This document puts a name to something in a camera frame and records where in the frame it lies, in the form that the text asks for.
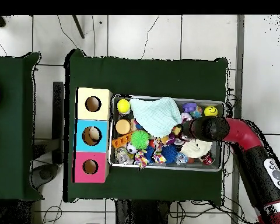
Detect mint green waffle cloth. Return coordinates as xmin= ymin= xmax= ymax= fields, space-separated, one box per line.
xmin=129 ymin=96 xmax=183 ymax=138

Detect clear mesh bin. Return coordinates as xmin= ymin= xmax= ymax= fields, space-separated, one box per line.
xmin=108 ymin=94 xmax=226 ymax=172

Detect wooden box with three holes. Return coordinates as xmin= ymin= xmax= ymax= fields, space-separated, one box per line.
xmin=72 ymin=87 xmax=113 ymax=184

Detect green spiky rubber ball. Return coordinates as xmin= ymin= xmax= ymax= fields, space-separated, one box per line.
xmin=130 ymin=129 xmax=152 ymax=151

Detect toy hamburger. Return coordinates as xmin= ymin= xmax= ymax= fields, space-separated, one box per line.
xmin=115 ymin=118 xmax=132 ymax=135

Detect yellow tennis ball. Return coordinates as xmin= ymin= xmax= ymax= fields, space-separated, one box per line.
xmin=117 ymin=99 xmax=131 ymax=114

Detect orange plastic toy block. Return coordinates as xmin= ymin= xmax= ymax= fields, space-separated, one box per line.
xmin=111 ymin=132 xmax=134 ymax=149

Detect crushed drink can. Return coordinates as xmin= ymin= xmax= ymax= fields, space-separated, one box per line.
xmin=114 ymin=146 xmax=131 ymax=165

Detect blue spiky rubber ball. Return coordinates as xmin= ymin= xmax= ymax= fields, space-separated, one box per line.
xmin=161 ymin=145 xmax=179 ymax=164

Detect dark green tablecloth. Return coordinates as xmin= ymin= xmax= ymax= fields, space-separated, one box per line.
xmin=63 ymin=48 xmax=229 ymax=203
xmin=0 ymin=51 xmax=44 ymax=202

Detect cream waffle cloth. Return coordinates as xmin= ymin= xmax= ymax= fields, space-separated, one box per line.
xmin=180 ymin=139 xmax=213 ymax=159

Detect yellow smiley ball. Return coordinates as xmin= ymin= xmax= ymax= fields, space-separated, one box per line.
xmin=204 ymin=106 xmax=218 ymax=117

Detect black upright panel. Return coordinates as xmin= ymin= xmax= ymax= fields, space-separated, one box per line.
xmin=52 ymin=81 xmax=65 ymax=165

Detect grey rounded stand base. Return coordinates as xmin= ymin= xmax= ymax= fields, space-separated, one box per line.
xmin=31 ymin=163 xmax=60 ymax=190

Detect black rod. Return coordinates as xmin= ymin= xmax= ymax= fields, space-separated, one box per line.
xmin=72 ymin=15 xmax=85 ymax=40

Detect colourful rope knot toy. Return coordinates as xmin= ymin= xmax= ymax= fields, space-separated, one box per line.
xmin=134 ymin=149 xmax=149 ymax=170

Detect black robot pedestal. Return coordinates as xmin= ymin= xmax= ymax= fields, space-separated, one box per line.
xmin=114 ymin=199 xmax=171 ymax=224

